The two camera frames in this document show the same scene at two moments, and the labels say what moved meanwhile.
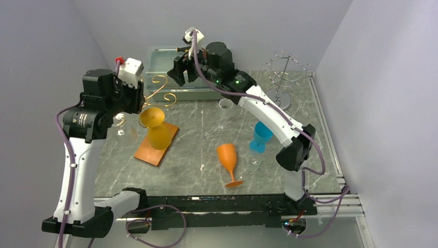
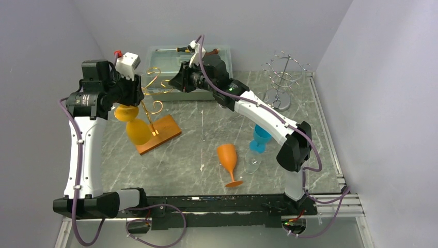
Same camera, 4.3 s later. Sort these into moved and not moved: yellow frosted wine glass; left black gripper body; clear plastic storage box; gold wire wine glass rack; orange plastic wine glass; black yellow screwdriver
Moved: yellow frosted wine glass; gold wire wine glass rack
Not moved: black yellow screwdriver; orange plastic wine glass; clear plastic storage box; left black gripper body
